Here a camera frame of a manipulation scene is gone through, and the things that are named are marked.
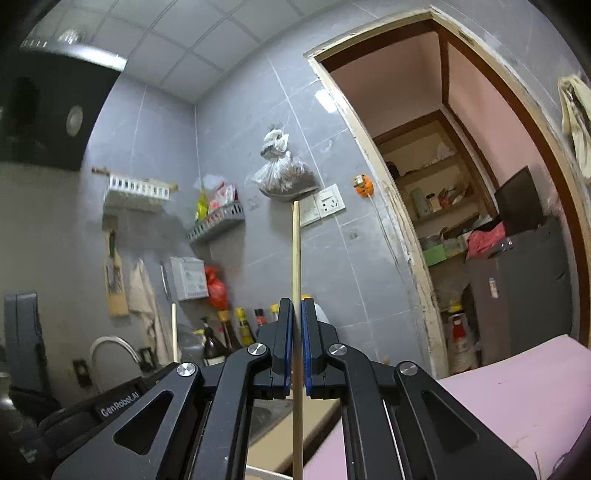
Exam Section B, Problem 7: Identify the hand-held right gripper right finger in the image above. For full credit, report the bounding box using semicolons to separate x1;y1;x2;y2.
301;298;541;480

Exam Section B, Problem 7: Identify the brown pump bottle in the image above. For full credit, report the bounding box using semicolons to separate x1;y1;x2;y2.
199;318;230;361

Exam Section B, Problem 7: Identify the dark grey panel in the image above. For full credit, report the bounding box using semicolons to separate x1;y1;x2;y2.
4;291;48;394

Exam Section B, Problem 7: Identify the wooden door frame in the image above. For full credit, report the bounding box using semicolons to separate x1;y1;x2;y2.
305;9;591;379

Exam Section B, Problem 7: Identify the stainless steel sink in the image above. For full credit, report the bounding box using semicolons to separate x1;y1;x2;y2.
249;400;293;440

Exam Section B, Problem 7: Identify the plastic bag of dried goods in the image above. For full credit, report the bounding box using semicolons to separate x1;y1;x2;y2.
252;129;320;203

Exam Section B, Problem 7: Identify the pale rubber glove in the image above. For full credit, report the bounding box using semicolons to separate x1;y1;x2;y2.
557;74;591;186

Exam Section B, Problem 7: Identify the white wall switch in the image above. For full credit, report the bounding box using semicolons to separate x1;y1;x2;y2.
300;194;321;227

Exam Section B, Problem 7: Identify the grey wall shelf basket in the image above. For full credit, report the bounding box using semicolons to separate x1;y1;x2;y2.
186;203;246;244

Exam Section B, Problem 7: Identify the white plastic wall box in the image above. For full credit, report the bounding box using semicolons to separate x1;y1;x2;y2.
168;256;208;302

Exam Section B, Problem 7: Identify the red plastic bag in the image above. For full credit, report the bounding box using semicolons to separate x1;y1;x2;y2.
204;265;230;311

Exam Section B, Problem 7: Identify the large dark sauce bottle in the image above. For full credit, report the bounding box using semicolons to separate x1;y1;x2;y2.
217;310;241;354

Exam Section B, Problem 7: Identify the red label oil bottle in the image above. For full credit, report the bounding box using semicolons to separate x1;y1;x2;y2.
444;301;482;376

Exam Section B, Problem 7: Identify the yellow green snack packet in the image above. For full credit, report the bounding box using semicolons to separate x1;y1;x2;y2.
196;185;211;223

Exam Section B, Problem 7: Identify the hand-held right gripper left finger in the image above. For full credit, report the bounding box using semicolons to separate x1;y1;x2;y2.
51;298;296;480

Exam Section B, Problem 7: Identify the black range hood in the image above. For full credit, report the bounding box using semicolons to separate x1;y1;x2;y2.
0;30;129;174

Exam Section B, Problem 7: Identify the slim dark sauce bottle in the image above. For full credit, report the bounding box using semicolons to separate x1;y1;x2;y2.
235;307;256;348

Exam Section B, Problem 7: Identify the beige hanging towel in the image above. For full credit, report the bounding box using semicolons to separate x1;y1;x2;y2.
127;258;172;365

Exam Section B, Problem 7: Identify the grey refrigerator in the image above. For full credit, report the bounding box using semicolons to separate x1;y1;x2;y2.
463;217;580;370

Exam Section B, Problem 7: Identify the wooden knife holder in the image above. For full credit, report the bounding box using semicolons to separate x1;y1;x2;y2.
105;231;130;317

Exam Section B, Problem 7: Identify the thin wooden chopstick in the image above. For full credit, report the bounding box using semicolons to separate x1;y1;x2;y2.
292;200;304;480

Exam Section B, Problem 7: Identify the white slotted wall rack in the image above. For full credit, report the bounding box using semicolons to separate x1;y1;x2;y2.
104;178;178;213

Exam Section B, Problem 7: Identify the red white snack packet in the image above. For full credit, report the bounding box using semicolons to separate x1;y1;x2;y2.
210;182;238;214

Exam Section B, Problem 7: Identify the chrome sink faucet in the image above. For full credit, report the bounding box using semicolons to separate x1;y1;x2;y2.
90;336;142;385

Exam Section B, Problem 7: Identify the wooden shelf unit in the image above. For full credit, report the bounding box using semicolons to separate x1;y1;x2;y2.
373;111;498;274

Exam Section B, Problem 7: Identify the pink cloth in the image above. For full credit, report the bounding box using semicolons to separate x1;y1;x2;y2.
466;222;507;259

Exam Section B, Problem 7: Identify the pink floral tablecloth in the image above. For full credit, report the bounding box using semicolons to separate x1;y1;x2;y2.
302;335;588;480

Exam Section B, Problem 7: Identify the black flat panel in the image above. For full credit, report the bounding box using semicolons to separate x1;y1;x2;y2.
494;166;546;232

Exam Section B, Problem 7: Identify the white wall socket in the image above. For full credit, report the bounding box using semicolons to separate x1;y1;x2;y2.
315;183;345;217

